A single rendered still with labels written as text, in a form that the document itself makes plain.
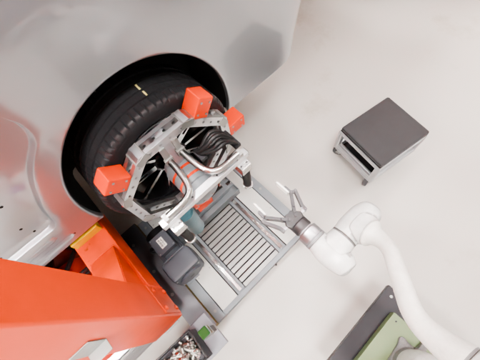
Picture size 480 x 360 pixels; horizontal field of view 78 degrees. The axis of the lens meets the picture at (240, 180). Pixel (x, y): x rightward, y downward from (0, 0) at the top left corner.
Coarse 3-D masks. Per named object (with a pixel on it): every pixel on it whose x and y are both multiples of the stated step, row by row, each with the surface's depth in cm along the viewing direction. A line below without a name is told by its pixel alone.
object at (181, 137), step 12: (144, 132) 106; (192, 132) 134; (204, 132) 145; (192, 144) 153; (156, 156) 124; (144, 168) 153; (156, 168) 129; (144, 180) 147; (156, 180) 135; (168, 180) 142; (144, 192) 137; (156, 192) 144; (168, 192) 147
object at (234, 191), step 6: (222, 180) 201; (228, 180) 198; (234, 186) 198; (228, 192) 197; (234, 192) 194; (222, 198) 196; (228, 198) 193; (216, 204) 194; (222, 204) 192; (210, 210) 193; (216, 210) 192; (204, 216) 192; (210, 216) 191; (204, 222) 190
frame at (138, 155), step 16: (176, 112) 106; (160, 128) 104; (176, 128) 103; (224, 128) 127; (144, 144) 104; (160, 144) 104; (128, 160) 103; (144, 160) 102; (224, 160) 147; (128, 192) 108; (128, 208) 114; (144, 208) 131; (160, 208) 141
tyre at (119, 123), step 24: (144, 72) 110; (168, 72) 115; (96, 96) 106; (120, 96) 104; (144, 96) 103; (168, 96) 104; (96, 120) 104; (120, 120) 100; (144, 120) 102; (72, 144) 112; (96, 144) 103; (120, 144) 101; (96, 168) 106; (96, 192) 114
